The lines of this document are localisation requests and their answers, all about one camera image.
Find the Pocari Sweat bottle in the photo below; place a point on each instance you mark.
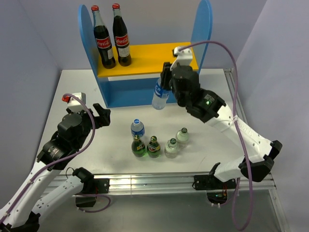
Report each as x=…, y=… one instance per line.
x=160, y=96
x=137, y=128

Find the green perrier bottle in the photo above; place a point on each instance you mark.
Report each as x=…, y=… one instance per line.
x=153, y=148
x=138, y=146

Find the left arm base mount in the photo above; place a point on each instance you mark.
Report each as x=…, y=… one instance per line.
x=94, y=186

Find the cola glass bottle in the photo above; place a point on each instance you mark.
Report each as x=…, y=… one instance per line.
x=103, y=40
x=121, y=38

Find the left cola glass bottle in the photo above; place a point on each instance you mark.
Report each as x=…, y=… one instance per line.
x=103, y=40

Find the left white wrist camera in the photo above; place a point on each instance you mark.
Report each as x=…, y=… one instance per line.
x=73, y=104

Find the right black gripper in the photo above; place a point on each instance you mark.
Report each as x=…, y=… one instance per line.
x=165, y=74

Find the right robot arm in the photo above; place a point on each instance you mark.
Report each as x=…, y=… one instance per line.
x=205, y=105

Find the clear glass bottle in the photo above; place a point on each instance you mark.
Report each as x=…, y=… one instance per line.
x=182, y=137
x=171, y=148

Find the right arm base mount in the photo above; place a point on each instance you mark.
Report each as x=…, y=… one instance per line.
x=216, y=190

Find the aluminium side rail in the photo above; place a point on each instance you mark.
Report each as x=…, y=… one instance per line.
x=281, y=219

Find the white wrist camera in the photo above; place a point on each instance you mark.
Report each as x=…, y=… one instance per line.
x=73, y=104
x=182, y=57

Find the aluminium front rail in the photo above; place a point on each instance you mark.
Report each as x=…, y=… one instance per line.
x=147, y=184

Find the right cola glass bottle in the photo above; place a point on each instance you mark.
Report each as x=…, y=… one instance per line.
x=121, y=38

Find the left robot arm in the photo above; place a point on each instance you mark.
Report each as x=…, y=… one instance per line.
x=27, y=208

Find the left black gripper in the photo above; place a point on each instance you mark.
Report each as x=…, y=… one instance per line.
x=103, y=112

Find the blue and yellow shelf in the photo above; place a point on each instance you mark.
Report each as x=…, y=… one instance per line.
x=134, y=85

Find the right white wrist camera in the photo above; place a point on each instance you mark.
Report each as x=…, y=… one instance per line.
x=182, y=57

